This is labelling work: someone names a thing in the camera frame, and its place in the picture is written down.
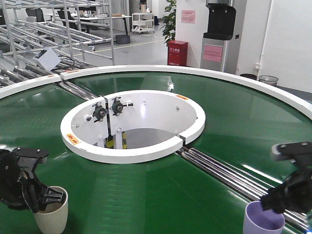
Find pink wall notice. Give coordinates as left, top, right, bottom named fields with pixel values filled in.
left=181, top=10, right=196, bottom=24

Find white box on rack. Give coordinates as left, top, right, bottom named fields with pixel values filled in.
left=33, top=48, right=61, bottom=71

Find black bearing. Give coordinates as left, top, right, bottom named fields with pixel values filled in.
left=93, top=102, right=107, bottom=123
left=111, top=97, right=134, bottom=116

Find white inner conveyor ring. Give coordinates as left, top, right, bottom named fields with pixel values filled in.
left=60, top=89, right=206, bottom=164

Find beige cup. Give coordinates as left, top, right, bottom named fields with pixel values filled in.
left=34, top=186, right=68, bottom=234

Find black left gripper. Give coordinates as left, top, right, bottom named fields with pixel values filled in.
left=0, top=148, right=65, bottom=213

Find black bearing left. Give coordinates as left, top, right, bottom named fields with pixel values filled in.
left=93, top=102, right=107, bottom=123

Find metal roller rack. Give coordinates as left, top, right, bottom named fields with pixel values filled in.
left=0, top=0, right=115, bottom=88

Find wire mesh waste basket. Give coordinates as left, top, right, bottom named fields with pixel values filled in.
left=258, top=75, right=279, bottom=87

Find black bearing right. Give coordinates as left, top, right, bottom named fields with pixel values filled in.
left=111, top=97, right=134, bottom=116

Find red fire extinguisher cabinet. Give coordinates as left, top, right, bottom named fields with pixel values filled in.
left=167, top=40, right=188, bottom=66

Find steel conveyor rollers right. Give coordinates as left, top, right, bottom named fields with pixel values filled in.
left=180, top=147, right=312, bottom=231

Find green potted plant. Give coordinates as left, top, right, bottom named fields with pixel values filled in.
left=162, top=0, right=176, bottom=43

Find water dispenser machine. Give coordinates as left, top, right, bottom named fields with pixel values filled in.
left=200, top=0, right=236, bottom=72

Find steel conveyor rollers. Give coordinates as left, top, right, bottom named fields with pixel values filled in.
left=180, top=147, right=312, bottom=231
left=58, top=81, right=98, bottom=101

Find lavender cup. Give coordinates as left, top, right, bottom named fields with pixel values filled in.
left=243, top=201, right=285, bottom=234

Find white outer conveyor rim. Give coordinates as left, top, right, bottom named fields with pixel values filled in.
left=0, top=65, right=312, bottom=118

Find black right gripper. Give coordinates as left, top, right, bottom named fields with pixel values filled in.
left=260, top=141, right=312, bottom=214

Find white utility cart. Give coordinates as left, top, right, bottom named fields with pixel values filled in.
left=132, top=13, right=155, bottom=34

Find steel conveyor rollers left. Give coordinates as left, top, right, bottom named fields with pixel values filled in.
left=58, top=81, right=98, bottom=101

